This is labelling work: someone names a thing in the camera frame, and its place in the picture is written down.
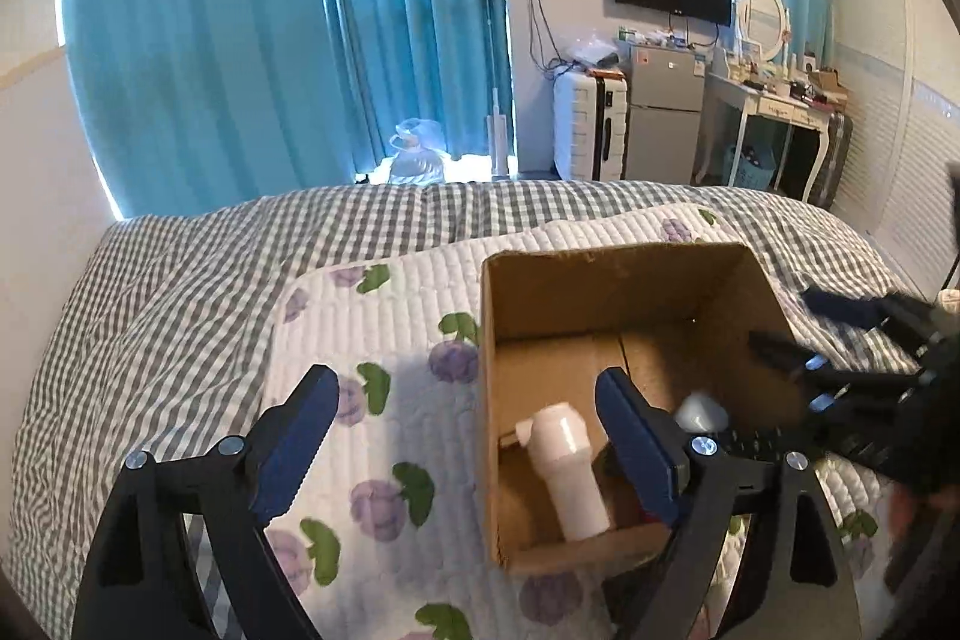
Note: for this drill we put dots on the small cardboard box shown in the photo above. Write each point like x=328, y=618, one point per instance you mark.
x=826, y=85

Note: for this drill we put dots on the black suitcase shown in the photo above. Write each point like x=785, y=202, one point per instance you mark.
x=831, y=160

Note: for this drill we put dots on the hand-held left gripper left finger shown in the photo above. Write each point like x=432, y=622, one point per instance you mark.
x=298, y=441

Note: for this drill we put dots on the wide teal curtain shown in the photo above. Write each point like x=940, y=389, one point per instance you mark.
x=195, y=33

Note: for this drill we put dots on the white suitcase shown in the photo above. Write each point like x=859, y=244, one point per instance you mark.
x=581, y=123

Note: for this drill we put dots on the brown cardboard box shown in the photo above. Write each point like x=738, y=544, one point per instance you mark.
x=570, y=302

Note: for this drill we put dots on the narrow teal curtain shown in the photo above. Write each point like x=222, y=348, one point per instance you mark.
x=412, y=10

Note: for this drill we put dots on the clear bag of items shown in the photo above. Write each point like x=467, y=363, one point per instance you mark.
x=592, y=54

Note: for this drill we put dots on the white oval mirror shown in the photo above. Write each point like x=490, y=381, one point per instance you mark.
x=765, y=18

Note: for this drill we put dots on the small white grey object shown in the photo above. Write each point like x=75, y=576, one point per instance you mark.
x=701, y=413

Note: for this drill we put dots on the white vanity table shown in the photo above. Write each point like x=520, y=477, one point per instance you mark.
x=750, y=104

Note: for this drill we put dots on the white quilted grape-print mat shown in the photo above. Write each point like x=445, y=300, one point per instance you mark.
x=390, y=340

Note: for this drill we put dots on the white stick mop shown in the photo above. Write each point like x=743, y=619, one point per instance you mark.
x=497, y=141

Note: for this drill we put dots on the white plastic bottle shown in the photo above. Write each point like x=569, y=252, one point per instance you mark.
x=566, y=460

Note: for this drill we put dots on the blue storage basket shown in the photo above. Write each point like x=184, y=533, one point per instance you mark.
x=748, y=169

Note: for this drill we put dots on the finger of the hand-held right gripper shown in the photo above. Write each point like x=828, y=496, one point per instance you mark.
x=847, y=308
x=784, y=351

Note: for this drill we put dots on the clear plastic water jug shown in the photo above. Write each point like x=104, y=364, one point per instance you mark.
x=416, y=156

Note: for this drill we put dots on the grey checkered bed sheet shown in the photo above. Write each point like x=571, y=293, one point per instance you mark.
x=172, y=280

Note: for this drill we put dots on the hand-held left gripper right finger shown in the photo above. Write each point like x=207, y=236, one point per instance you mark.
x=637, y=452

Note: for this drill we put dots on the grey small refrigerator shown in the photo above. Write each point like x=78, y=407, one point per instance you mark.
x=664, y=115

